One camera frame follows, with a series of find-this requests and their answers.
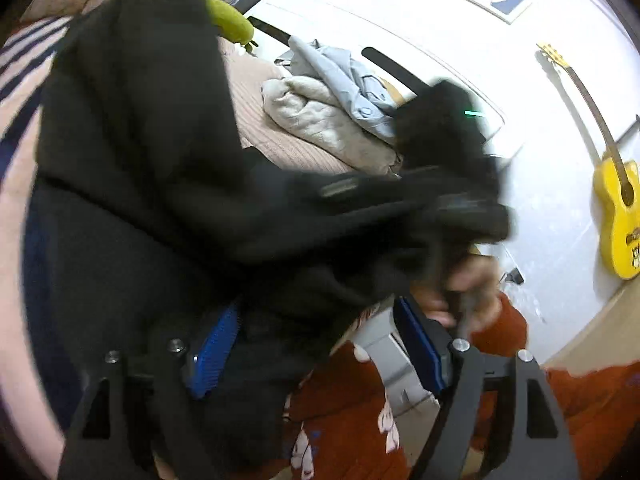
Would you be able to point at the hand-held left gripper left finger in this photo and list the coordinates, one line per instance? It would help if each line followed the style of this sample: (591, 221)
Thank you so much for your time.
(215, 355)

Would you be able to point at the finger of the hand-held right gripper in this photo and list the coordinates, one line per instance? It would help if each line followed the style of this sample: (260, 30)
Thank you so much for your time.
(340, 191)

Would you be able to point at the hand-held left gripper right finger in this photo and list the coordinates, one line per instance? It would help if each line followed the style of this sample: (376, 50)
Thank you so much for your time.
(420, 350)

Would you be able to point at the black coat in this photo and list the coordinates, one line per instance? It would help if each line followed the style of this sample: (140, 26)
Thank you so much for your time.
(150, 135)

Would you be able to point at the person's right forearm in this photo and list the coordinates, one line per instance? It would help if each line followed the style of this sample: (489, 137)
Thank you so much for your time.
(505, 325)

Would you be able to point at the person's right hand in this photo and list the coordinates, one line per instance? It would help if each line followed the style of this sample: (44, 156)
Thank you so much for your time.
(482, 280)

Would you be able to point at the grey panel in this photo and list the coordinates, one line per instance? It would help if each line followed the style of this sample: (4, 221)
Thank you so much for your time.
(395, 365)

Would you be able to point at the beige garment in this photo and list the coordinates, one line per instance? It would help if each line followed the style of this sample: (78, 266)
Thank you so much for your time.
(310, 120)

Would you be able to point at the ribbed pink pillow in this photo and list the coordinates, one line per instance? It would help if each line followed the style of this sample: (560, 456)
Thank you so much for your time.
(260, 135)

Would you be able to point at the grey-blue garment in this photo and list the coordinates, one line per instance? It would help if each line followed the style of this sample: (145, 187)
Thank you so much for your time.
(345, 80)

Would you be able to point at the red printed pajamas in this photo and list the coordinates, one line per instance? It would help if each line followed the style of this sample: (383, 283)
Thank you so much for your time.
(345, 425)

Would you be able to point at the black plug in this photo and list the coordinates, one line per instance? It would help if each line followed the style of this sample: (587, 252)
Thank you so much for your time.
(514, 276)

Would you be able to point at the white bed headboard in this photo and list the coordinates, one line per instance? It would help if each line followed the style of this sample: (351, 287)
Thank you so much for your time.
(350, 25)

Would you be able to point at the green plush toy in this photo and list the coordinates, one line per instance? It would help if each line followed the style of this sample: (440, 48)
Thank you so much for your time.
(232, 22)

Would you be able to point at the yellow guitar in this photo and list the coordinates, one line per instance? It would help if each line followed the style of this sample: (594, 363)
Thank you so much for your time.
(617, 220)

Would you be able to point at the striped bed sheet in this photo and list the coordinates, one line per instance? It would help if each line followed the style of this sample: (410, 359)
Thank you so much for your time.
(20, 110)

